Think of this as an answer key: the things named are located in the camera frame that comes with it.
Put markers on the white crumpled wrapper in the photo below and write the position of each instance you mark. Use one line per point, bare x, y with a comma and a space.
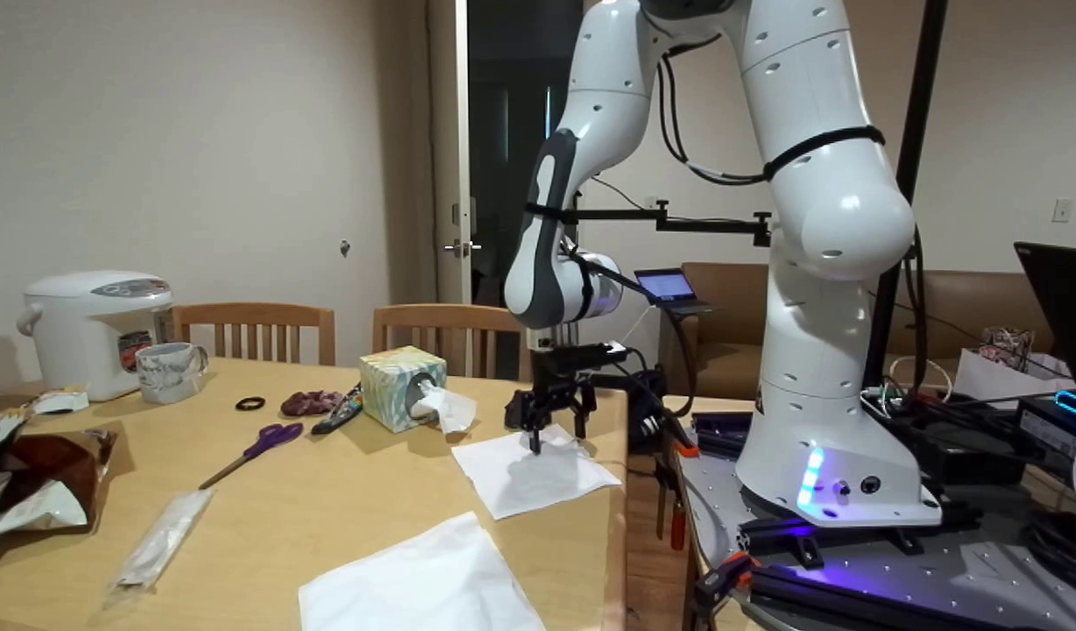
58, 400

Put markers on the wooden chair near boiler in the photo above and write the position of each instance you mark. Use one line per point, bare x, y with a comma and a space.
261, 331

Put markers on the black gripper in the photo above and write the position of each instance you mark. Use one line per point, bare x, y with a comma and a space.
562, 381

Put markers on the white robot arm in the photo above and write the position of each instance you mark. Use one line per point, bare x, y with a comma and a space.
839, 221

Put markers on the wooden chair near door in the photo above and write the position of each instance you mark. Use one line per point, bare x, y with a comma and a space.
481, 342

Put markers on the white paper towel sheet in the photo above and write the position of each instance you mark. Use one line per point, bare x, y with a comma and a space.
513, 479

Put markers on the brown snack bag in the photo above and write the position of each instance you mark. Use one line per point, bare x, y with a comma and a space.
58, 481

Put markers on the purple handled scissors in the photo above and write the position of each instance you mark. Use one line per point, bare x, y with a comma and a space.
269, 438

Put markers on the maroon patterned scrunchie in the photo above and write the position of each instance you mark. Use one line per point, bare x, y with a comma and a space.
310, 405

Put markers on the white electric water boiler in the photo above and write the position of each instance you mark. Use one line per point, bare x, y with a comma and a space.
88, 326

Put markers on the clear plastic wrapped utensil packet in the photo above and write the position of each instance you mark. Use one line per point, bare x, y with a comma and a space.
164, 541

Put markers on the yellow green tissue box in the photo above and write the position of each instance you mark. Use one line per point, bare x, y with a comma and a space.
407, 384

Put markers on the folded white paper napkin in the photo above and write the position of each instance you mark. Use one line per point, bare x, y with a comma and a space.
440, 581

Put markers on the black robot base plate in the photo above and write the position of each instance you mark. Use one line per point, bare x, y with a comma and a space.
998, 563

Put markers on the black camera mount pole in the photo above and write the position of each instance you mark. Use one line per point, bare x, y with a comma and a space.
909, 275

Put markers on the small lit tablet screen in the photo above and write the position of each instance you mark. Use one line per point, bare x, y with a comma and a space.
669, 285

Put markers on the clear plastic cup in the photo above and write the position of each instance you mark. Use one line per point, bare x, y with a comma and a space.
170, 373

